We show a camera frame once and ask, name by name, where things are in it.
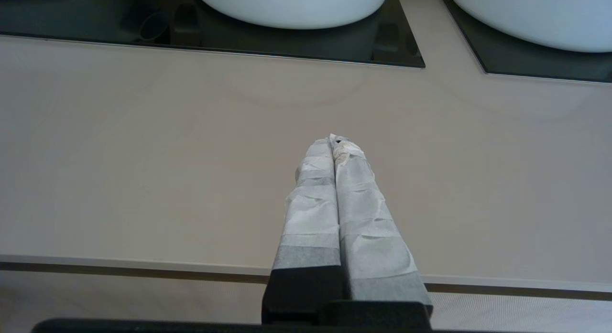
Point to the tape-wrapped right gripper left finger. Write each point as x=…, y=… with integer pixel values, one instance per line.
x=308, y=228

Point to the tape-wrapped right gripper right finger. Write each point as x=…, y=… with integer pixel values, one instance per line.
x=373, y=247

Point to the white pot with steel interior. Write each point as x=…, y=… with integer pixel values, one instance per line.
x=291, y=8
x=540, y=17

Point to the narrow black glass cooktop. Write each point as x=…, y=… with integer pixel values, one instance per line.
x=526, y=65

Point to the wide black glass cooktop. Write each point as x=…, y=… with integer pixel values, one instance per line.
x=95, y=22

